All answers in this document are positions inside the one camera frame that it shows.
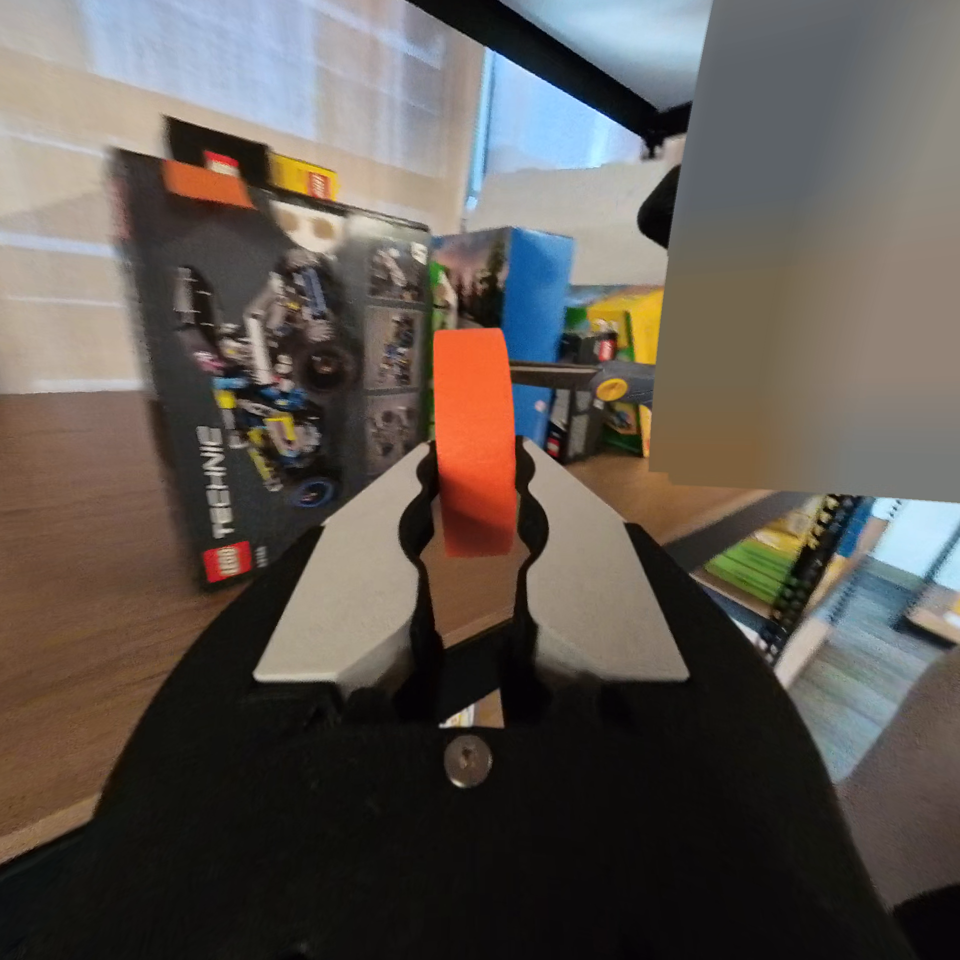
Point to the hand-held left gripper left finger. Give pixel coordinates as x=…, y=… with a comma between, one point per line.
x=352, y=585

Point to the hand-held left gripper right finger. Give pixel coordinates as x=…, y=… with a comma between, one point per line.
x=592, y=592

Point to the orange tape roll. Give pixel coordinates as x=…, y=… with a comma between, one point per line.
x=472, y=420

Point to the wooden desk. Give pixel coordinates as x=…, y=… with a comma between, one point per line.
x=90, y=562

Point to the stack of green packets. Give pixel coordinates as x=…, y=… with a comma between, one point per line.
x=750, y=566

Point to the small black toy box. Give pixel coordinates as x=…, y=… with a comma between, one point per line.
x=577, y=427

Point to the grey and yellow scissors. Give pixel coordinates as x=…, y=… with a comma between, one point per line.
x=630, y=382

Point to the green and yellow toy box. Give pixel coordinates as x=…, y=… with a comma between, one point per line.
x=637, y=322

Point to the blue toy box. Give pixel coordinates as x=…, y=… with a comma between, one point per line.
x=540, y=300

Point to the large dark toy car box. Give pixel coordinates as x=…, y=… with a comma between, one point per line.
x=300, y=262

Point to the black rounded object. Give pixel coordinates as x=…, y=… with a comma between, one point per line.
x=660, y=210

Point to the black box with red logo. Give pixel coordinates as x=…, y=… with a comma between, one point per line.
x=184, y=142

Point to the black metal beam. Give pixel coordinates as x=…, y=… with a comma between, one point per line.
x=570, y=67

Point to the black perforated rail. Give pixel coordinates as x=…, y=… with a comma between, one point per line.
x=814, y=570

